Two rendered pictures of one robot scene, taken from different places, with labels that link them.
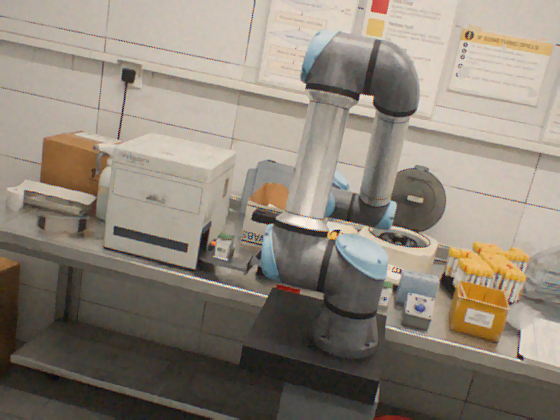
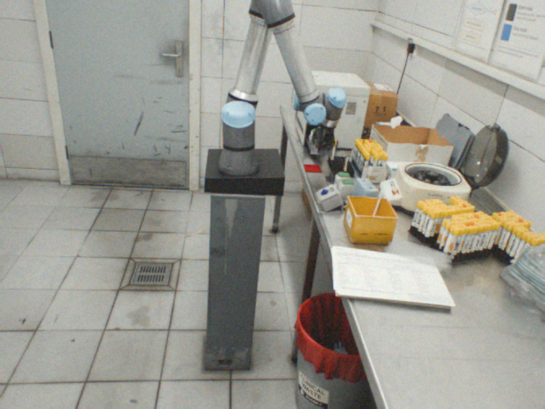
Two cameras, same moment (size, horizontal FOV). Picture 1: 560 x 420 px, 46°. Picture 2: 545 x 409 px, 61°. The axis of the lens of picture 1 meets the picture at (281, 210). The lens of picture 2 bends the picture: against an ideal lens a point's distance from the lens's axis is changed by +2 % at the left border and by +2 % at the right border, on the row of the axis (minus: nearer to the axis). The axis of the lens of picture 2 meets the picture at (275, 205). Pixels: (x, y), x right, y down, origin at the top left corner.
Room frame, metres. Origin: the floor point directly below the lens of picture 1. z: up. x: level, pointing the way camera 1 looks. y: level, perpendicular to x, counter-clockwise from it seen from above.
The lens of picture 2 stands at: (1.02, -1.73, 1.61)
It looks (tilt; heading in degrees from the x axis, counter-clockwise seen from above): 27 degrees down; 74
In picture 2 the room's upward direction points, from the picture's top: 6 degrees clockwise
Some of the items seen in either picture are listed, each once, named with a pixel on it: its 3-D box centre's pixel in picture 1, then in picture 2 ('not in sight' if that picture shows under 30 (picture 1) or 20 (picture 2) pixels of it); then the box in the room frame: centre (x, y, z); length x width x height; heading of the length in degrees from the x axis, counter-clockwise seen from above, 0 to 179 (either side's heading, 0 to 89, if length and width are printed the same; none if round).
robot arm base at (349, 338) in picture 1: (346, 319); (238, 155); (1.30, -0.19, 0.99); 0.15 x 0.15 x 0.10
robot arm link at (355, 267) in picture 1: (354, 270); (238, 123); (1.30, -0.18, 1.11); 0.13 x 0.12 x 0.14; 81
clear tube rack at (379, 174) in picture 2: not in sight; (367, 165); (1.87, -0.10, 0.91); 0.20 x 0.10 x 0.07; 82
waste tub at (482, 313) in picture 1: (477, 310); (369, 220); (1.66, -0.58, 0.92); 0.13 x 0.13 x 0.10; 79
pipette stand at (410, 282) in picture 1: (416, 291); (364, 196); (1.72, -0.42, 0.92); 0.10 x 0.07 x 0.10; 88
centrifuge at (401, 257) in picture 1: (394, 254); (423, 187); (1.97, -0.38, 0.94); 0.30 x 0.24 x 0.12; 163
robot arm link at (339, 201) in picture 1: (328, 202); (309, 103); (1.57, -0.11, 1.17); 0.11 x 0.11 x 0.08; 81
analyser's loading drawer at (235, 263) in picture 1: (214, 254); (314, 140); (1.71, 0.16, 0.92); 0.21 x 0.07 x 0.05; 82
